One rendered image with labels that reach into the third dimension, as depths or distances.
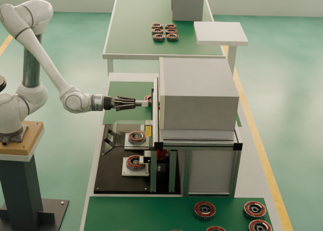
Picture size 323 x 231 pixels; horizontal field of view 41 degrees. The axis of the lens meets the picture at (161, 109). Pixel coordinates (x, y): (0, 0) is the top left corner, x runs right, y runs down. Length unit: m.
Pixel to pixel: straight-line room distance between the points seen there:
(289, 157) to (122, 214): 2.12
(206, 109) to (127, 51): 1.87
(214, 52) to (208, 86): 1.76
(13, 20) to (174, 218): 1.31
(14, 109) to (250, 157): 1.45
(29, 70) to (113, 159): 0.73
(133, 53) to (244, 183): 1.84
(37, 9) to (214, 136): 1.17
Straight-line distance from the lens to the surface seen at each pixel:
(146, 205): 2.31
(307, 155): 4.11
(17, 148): 2.72
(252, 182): 2.52
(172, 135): 2.18
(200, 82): 2.24
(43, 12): 2.50
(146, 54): 3.88
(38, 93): 2.78
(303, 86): 5.23
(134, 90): 3.30
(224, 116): 2.20
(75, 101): 2.09
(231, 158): 2.24
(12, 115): 2.71
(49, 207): 3.42
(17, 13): 2.42
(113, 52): 3.91
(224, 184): 2.35
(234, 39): 3.10
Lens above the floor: 2.38
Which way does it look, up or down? 32 degrees down
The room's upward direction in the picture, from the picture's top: 2 degrees clockwise
